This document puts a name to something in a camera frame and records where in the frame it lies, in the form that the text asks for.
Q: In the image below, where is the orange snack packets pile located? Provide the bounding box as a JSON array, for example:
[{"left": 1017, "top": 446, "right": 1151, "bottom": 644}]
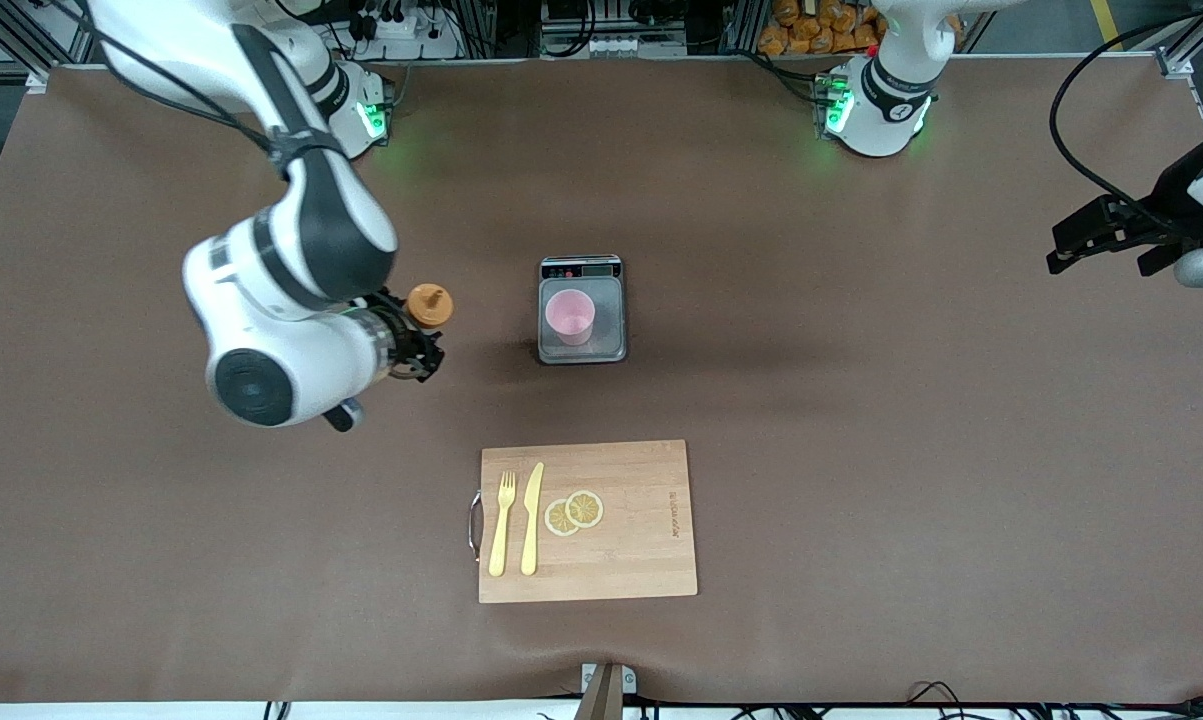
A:
[{"left": 758, "top": 0, "right": 887, "bottom": 56}]

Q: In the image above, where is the translucent sauce bottle orange cap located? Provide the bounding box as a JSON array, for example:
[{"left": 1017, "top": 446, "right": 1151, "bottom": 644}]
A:
[{"left": 404, "top": 283, "right": 455, "bottom": 333}]

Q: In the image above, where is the pink plastic cup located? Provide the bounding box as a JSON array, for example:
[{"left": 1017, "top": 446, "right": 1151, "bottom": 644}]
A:
[{"left": 545, "top": 289, "right": 597, "bottom": 347}]

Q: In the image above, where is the grey digital kitchen scale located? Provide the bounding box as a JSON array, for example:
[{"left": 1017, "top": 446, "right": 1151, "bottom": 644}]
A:
[{"left": 537, "top": 254, "right": 629, "bottom": 366}]

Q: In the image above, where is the yellow plastic knife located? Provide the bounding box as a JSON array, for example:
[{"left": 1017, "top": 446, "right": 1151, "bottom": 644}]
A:
[{"left": 520, "top": 461, "right": 545, "bottom": 577}]

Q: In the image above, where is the brown table mat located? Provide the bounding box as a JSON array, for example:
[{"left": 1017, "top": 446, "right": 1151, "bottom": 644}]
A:
[{"left": 0, "top": 55, "right": 1203, "bottom": 706}]

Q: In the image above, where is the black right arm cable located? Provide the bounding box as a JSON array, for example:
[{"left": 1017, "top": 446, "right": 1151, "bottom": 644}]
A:
[{"left": 51, "top": 0, "right": 297, "bottom": 176}]

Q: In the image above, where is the yellow plastic fork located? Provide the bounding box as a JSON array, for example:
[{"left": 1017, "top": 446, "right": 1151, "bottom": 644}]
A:
[{"left": 488, "top": 471, "right": 517, "bottom": 578}]

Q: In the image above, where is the aluminium frame strut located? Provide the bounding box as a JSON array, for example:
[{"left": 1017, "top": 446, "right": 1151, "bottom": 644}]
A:
[
  {"left": 466, "top": 0, "right": 497, "bottom": 56},
  {"left": 1156, "top": 0, "right": 1203, "bottom": 61},
  {"left": 726, "top": 0, "right": 762, "bottom": 56}
]

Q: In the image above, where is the white power strip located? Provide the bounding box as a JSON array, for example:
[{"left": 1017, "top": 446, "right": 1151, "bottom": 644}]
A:
[
  {"left": 576, "top": 35, "right": 687, "bottom": 59},
  {"left": 356, "top": 10, "right": 462, "bottom": 61}
]

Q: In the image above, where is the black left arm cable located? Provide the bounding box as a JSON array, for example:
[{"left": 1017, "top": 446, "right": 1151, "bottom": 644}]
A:
[{"left": 1049, "top": 5, "right": 1203, "bottom": 241}]

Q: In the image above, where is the brown mount post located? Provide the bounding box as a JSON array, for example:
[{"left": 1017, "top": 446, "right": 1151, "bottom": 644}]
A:
[{"left": 573, "top": 664, "right": 625, "bottom": 720}]

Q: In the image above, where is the grey metal bracket plate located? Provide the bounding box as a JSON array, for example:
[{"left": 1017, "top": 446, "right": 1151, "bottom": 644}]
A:
[{"left": 580, "top": 662, "right": 638, "bottom": 697}]

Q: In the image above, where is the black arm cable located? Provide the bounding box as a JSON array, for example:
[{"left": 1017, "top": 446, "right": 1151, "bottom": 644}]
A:
[
  {"left": 51, "top": 0, "right": 297, "bottom": 176},
  {"left": 1049, "top": 5, "right": 1203, "bottom": 241}
]

